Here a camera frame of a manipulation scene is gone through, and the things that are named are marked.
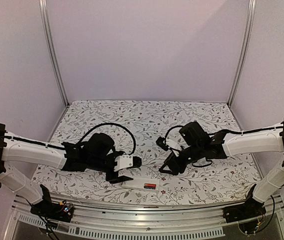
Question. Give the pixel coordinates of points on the right aluminium frame post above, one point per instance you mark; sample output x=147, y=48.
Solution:
x=243, y=52

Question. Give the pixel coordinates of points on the white remote control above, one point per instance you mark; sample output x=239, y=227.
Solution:
x=138, y=184

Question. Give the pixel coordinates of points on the red battery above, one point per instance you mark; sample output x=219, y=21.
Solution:
x=149, y=188

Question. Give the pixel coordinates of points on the floral patterned table mat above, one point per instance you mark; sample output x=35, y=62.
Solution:
x=135, y=126

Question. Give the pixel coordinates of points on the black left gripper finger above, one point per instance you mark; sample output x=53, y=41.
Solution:
x=137, y=162
x=120, y=179

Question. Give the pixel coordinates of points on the left aluminium frame post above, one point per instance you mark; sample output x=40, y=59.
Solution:
x=51, y=51

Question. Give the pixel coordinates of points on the aluminium frame post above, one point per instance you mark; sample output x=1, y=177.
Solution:
x=243, y=52
x=51, y=51

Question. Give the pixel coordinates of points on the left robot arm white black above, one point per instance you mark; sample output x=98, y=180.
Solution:
x=98, y=154

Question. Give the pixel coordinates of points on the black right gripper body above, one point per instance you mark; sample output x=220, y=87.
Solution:
x=182, y=165

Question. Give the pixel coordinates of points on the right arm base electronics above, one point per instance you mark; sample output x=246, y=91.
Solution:
x=248, y=212

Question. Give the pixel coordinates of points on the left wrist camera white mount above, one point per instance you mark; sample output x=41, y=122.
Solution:
x=123, y=162

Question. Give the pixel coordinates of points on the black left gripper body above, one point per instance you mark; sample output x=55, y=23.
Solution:
x=111, y=177

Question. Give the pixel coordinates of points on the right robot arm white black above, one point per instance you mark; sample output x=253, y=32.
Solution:
x=223, y=144

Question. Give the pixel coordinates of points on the front aluminium rail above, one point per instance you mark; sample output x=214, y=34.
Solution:
x=98, y=220

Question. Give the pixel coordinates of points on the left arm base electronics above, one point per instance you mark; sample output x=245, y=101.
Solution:
x=62, y=211

